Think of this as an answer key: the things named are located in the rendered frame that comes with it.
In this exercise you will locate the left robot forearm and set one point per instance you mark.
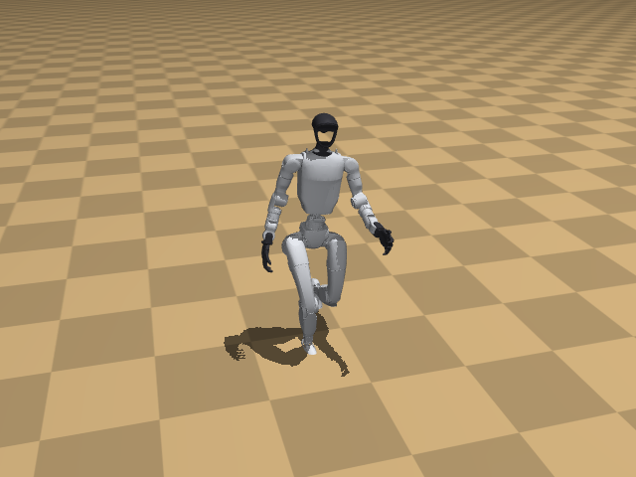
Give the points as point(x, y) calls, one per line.
point(368, 217)

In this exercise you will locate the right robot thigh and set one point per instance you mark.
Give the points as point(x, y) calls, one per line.
point(293, 246)

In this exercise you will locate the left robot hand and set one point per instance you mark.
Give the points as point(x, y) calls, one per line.
point(384, 236)

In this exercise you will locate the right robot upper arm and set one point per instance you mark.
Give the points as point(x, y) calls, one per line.
point(290, 164)

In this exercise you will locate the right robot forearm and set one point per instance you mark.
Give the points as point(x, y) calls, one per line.
point(271, 222)

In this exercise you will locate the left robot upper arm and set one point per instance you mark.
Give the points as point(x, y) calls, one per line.
point(351, 166)

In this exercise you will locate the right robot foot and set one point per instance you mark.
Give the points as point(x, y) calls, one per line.
point(310, 349)

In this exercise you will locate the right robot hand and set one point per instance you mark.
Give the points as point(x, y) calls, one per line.
point(265, 251)

